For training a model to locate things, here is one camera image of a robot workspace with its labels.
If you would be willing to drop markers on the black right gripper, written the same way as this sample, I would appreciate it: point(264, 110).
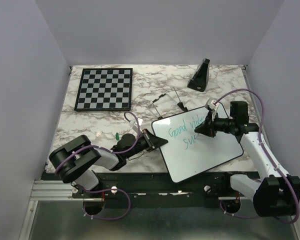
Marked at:
point(207, 127)

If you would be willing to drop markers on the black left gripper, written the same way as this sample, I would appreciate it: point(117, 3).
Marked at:
point(152, 141)

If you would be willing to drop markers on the white whiteboard black frame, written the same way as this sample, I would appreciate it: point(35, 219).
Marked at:
point(185, 156)

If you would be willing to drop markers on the green marker cap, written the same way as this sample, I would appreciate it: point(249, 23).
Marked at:
point(117, 136)

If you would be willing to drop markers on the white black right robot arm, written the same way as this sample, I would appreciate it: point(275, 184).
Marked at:
point(277, 193)

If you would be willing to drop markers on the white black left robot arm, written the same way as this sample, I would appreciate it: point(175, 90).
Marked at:
point(73, 160)

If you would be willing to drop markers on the black wedge eraser block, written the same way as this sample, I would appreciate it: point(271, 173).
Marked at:
point(199, 80)

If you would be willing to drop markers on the black white chessboard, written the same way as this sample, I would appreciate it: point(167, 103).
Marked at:
point(104, 89)

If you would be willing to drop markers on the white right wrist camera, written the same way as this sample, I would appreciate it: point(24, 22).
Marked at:
point(212, 105)

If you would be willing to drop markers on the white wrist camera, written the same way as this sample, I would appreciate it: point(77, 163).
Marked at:
point(134, 124)
point(212, 105)

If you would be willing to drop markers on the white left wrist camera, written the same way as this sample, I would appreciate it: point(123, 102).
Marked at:
point(134, 124)

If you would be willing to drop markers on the black wire whiteboard stand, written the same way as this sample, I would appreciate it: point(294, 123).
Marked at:
point(170, 96)

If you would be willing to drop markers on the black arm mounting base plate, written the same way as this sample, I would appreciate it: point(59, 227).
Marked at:
point(157, 190)

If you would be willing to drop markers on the aluminium rail frame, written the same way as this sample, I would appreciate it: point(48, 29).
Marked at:
point(54, 214)

